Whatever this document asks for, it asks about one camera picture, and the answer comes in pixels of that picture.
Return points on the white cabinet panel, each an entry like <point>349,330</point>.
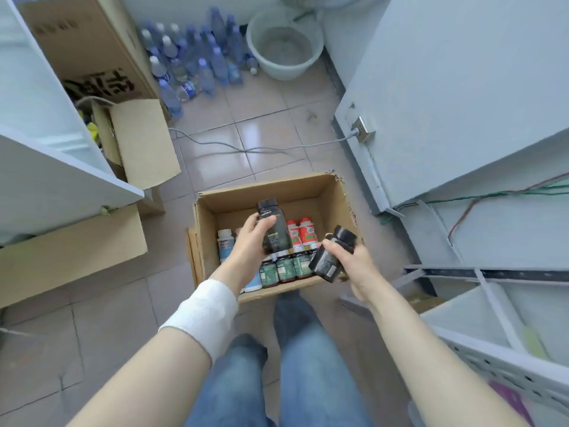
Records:
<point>453,93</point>

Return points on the tall black supplement bottle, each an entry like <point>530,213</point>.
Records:
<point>278,229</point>

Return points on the small open cardboard box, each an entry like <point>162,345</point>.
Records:
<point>142,142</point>

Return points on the person's left forearm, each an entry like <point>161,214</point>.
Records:
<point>146,377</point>

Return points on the pale green plastic basin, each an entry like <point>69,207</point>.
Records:
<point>284,48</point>

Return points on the person's left thumb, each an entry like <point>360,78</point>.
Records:
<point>266,222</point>

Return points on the green label bottle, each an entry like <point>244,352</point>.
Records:
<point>303,264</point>
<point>286,267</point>
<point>269,274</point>

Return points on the white wristband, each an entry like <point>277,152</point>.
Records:
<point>202,315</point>

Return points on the group of clear water bottles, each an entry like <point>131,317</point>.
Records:
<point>195,62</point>

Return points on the red and white bottle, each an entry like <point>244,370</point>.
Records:
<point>295,237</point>
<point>309,233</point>

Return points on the person's right hand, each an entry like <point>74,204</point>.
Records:
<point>364,275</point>

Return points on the person's right thumb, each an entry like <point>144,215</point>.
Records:
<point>335,249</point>

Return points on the large printed cardboard box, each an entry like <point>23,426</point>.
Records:
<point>89,44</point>

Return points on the person's left hand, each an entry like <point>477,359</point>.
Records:
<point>246,253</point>

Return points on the flat long cardboard box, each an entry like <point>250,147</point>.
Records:
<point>71,253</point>

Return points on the person's blue jeans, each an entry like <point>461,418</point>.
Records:
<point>306,369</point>

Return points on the squat black supplement bottle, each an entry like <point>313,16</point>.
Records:
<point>329,262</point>

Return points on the white perforated metal shelf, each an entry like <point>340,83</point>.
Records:
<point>498,364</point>

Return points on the grey wall socket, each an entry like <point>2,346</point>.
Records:
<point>364,128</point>

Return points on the open cardboard box of bottles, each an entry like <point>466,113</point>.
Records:
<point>209,226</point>

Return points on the white bottle blue label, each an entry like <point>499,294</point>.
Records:
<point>253,283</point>
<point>225,245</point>

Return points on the dark metal rail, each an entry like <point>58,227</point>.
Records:
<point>498,274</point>

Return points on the white shelf unit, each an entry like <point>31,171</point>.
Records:
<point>49,173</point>

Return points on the person's right forearm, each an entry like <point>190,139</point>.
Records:
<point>435,369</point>

